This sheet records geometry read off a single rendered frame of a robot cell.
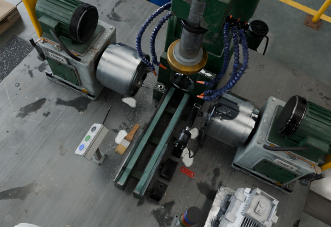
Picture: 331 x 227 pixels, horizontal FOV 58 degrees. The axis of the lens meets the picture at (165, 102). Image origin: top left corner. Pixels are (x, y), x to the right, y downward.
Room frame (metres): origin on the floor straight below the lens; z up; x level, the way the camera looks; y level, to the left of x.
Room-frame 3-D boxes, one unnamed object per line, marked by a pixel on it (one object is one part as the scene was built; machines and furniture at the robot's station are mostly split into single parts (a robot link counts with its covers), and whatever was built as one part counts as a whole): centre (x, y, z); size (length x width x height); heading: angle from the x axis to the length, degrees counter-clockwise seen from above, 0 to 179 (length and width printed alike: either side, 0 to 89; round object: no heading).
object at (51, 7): (0.92, 0.58, 1.16); 0.33 x 0.26 x 0.42; 74
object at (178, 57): (0.82, -0.05, 1.43); 0.18 x 0.18 x 0.48
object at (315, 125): (0.57, -0.65, 1.16); 0.33 x 0.26 x 0.42; 74
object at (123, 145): (0.57, 0.17, 0.80); 0.21 x 0.05 x 0.01; 159
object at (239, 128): (0.69, -0.36, 1.04); 0.41 x 0.25 x 0.25; 74
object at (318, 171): (0.48, -0.73, 1.07); 0.08 x 0.07 x 0.20; 164
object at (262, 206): (0.27, -0.47, 1.11); 0.12 x 0.11 x 0.07; 157
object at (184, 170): (0.44, -0.19, 0.81); 0.09 x 0.03 x 0.02; 70
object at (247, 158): (0.62, -0.62, 0.99); 0.35 x 0.31 x 0.37; 74
